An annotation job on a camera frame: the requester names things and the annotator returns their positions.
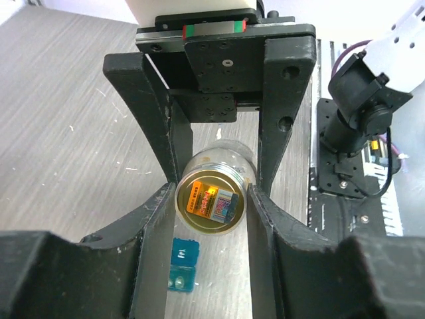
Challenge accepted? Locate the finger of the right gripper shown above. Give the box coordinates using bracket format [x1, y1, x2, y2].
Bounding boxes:
[103, 53, 193, 183]
[257, 36, 315, 195]

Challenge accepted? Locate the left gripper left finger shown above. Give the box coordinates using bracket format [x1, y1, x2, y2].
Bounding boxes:
[1, 183, 175, 318]

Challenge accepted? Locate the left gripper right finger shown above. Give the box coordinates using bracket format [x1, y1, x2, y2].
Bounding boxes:
[246, 185, 424, 318]

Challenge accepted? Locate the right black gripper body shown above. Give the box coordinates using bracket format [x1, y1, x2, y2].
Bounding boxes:
[135, 14, 316, 123]

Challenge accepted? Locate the teal pill box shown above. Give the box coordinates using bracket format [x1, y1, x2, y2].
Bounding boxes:
[168, 238, 200, 293]

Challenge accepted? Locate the clear gold bottle lid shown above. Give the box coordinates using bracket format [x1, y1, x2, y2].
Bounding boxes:
[175, 170, 248, 235]

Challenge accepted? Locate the clear pill bottle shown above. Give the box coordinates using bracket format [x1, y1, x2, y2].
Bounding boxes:
[183, 139, 257, 189]

